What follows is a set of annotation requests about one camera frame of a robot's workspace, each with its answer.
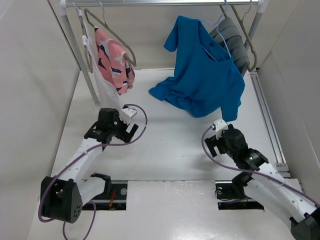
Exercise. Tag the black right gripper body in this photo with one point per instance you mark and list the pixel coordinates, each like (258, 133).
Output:
(228, 150)

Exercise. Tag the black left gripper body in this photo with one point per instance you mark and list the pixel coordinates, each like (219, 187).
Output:
(118, 128)

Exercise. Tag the blue t shirt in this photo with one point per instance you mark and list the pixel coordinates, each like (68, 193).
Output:
(205, 77)

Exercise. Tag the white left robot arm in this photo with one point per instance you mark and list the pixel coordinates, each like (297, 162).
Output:
(63, 196)

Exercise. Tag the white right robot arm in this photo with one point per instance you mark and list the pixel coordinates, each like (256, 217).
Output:
(258, 180)

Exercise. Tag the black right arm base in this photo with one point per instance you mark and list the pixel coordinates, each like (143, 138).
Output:
(229, 198)

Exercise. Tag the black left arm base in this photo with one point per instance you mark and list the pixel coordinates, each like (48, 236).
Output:
(117, 195)

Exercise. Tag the grey hanger under grey garment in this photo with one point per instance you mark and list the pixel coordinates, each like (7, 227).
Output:
(253, 59)

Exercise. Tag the white hanging garment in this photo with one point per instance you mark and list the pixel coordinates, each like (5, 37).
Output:
(107, 92)

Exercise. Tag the pink patterned garment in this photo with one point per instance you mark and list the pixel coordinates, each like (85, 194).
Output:
(112, 63)

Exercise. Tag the grey hanging garment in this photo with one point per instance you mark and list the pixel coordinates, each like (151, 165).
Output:
(228, 36)

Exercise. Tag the white clothes rack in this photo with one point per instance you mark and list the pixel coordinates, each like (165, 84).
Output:
(60, 11)

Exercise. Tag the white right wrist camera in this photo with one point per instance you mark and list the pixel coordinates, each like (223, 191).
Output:
(219, 126)

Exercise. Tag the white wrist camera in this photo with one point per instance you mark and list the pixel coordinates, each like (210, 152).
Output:
(219, 126)
(126, 114)

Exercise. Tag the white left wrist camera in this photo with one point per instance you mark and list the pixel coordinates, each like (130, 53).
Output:
(126, 114)

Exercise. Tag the aluminium rail right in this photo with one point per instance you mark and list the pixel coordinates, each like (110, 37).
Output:
(280, 161)

